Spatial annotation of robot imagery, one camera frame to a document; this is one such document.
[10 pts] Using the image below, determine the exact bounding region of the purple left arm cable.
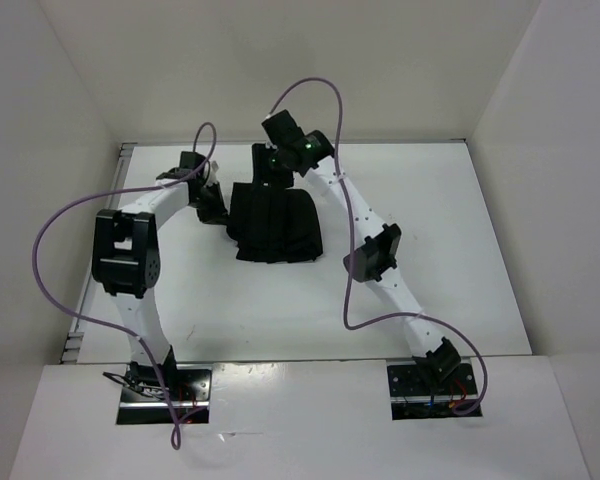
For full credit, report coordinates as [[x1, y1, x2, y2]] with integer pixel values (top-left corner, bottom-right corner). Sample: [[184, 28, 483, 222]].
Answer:
[[32, 122, 218, 450]]

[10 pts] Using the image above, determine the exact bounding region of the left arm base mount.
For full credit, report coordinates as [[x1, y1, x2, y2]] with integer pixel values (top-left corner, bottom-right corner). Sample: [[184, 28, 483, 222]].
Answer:
[[102, 363, 215, 426]]

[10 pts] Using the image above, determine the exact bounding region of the black pleated skirt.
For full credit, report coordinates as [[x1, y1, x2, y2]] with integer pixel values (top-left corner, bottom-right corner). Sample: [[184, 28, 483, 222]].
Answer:
[[226, 183, 324, 264]]

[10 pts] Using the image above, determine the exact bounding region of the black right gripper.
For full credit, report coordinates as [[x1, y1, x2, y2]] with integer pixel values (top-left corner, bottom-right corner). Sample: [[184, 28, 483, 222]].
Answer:
[[250, 142, 294, 190]]

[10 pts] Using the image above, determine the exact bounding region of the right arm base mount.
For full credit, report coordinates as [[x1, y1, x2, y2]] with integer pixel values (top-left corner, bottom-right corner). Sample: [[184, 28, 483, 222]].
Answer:
[[386, 357, 483, 420]]

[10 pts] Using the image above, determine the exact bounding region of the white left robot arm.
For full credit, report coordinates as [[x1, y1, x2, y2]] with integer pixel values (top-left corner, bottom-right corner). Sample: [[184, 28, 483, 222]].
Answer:
[[92, 151, 228, 400]]

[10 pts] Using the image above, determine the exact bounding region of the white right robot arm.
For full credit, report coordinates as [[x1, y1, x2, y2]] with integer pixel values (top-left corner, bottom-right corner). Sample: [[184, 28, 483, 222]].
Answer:
[[252, 131, 461, 396]]

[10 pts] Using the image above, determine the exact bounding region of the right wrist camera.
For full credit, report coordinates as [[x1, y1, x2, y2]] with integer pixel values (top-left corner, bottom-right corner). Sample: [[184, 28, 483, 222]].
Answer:
[[261, 109, 304, 147]]

